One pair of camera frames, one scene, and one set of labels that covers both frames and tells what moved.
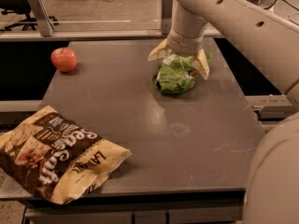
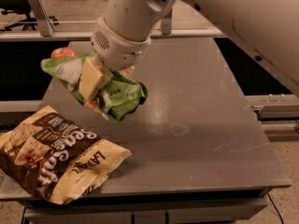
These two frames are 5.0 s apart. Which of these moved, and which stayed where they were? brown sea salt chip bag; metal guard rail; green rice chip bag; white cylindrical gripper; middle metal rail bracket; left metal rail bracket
Moved: white cylindrical gripper; green rice chip bag
Stayed: brown sea salt chip bag; metal guard rail; middle metal rail bracket; left metal rail bracket
